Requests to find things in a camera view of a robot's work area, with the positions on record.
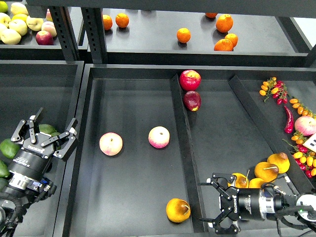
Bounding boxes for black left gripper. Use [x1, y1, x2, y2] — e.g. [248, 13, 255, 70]
[8, 107, 79, 181]

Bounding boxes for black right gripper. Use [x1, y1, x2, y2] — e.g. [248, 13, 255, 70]
[198, 172, 266, 235]

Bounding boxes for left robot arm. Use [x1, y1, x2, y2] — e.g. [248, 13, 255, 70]
[0, 108, 79, 237]

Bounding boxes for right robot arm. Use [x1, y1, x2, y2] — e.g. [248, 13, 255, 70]
[200, 173, 316, 235]

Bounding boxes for yellow pear left pile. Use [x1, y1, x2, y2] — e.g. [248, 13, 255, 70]
[227, 173, 249, 188]

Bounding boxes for yellow pear pile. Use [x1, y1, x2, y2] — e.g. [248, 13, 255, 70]
[248, 178, 265, 189]
[227, 173, 249, 188]

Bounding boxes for yellow pear middle pile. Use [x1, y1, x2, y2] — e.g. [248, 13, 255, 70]
[248, 178, 265, 189]

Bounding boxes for green avocado upper left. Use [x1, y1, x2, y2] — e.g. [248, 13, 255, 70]
[0, 138, 20, 159]

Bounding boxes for yellow pear with stem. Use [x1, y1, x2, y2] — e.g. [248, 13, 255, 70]
[254, 161, 279, 182]

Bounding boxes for green avocado at edge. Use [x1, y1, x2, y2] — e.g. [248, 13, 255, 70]
[0, 160, 10, 178]

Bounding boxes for green avocado lower edge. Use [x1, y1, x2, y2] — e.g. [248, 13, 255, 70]
[0, 178, 8, 191]

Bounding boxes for black left tray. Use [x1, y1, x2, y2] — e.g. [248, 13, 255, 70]
[0, 60, 84, 237]

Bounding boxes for black tray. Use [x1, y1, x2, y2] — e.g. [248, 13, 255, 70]
[0, 60, 84, 237]
[55, 64, 316, 237]

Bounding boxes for pink apple left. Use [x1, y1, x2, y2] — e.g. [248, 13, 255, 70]
[99, 132, 123, 156]

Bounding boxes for pink apple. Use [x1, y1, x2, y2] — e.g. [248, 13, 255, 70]
[99, 132, 123, 156]
[294, 116, 316, 136]
[148, 126, 170, 149]

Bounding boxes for cherry tomato bunch lower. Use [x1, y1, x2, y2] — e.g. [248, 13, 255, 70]
[283, 132, 316, 179]

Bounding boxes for cherry tomato bunch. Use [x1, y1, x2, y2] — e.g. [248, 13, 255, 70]
[259, 77, 288, 105]
[283, 132, 316, 179]

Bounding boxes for red chili pepper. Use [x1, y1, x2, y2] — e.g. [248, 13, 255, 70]
[284, 106, 294, 134]

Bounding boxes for white label card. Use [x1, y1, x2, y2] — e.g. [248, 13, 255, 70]
[303, 134, 316, 152]

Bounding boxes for black middle tray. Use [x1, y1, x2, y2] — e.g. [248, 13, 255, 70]
[55, 64, 316, 237]

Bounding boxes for red apple on shelf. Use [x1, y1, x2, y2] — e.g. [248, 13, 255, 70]
[36, 31, 54, 45]

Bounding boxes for pink apple far right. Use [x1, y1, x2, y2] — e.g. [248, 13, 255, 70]
[294, 116, 316, 136]

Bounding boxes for yellow apple front left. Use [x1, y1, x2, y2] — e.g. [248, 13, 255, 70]
[0, 29, 22, 45]

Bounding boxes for dark red apple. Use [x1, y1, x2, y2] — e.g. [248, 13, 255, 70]
[183, 91, 201, 112]

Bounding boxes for pale peach on shelf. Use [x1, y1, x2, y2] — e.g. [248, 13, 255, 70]
[41, 21, 57, 38]

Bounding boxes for black shelf upright posts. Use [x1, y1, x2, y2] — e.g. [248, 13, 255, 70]
[48, 6, 109, 65]

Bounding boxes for yellow apple with stem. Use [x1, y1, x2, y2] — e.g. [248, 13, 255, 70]
[26, 16, 44, 32]

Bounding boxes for yellow apple middle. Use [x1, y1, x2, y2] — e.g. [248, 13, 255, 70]
[8, 19, 28, 36]

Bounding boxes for cherry tomato bunch upper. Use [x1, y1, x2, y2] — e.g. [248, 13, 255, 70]
[259, 77, 288, 105]

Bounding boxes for bright red apple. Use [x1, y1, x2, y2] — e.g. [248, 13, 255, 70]
[179, 70, 201, 91]

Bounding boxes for green lime corner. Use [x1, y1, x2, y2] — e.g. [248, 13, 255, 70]
[0, 1, 8, 13]

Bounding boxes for orange upper left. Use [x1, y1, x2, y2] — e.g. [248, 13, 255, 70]
[115, 13, 129, 28]

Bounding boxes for orange front right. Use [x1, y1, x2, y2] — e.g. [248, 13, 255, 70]
[214, 39, 234, 51]

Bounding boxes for orange behind front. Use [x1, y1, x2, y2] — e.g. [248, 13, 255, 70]
[225, 33, 238, 47]

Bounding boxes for orange centre shelf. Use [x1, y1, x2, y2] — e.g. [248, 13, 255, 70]
[176, 28, 191, 43]

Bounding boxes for orange cherry tomato string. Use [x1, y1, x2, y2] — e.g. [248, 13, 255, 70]
[289, 96, 315, 118]

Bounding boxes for orange cut by post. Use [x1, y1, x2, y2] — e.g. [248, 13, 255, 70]
[102, 14, 113, 31]

